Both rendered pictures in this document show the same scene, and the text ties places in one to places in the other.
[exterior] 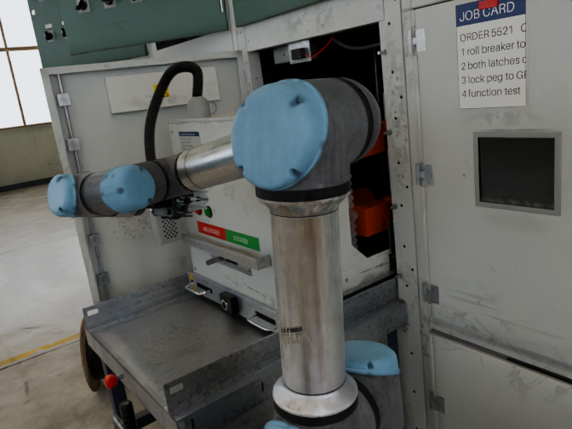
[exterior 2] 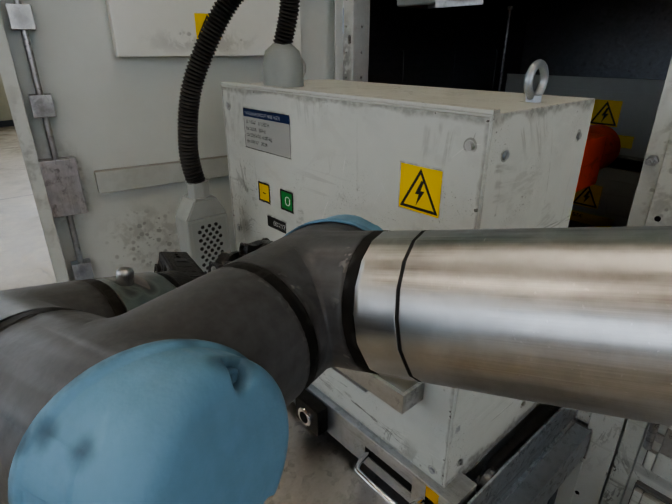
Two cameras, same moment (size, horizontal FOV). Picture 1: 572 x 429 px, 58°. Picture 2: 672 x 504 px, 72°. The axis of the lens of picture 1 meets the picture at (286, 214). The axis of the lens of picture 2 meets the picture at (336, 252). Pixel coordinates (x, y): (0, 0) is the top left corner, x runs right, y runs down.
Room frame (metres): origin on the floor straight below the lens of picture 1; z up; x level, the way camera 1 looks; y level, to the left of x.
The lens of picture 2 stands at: (0.71, 0.21, 1.45)
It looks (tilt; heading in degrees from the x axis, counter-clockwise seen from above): 24 degrees down; 354
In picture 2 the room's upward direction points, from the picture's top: straight up
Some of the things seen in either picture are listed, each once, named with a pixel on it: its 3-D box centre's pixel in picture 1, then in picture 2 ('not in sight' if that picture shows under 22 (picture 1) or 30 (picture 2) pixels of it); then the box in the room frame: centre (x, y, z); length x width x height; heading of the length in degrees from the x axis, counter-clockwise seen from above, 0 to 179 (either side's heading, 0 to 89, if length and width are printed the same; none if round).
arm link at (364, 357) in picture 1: (361, 386); not in sight; (0.72, -0.09, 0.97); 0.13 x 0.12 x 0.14; 142
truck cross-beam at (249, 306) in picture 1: (240, 299); (327, 402); (1.33, 0.16, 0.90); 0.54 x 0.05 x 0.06; 36
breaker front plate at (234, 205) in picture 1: (220, 212); (318, 270); (1.32, 0.17, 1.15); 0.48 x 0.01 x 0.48; 36
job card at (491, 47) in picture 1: (489, 54); not in sight; (1.03, -0.43, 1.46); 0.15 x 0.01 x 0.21; 35
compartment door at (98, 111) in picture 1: (169, 175); (210, 171); (1.69, 0.37, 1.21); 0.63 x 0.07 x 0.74; 116
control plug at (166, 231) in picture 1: (164, 211); (206, 245); (1.45, 0.35, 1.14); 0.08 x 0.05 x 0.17; 126
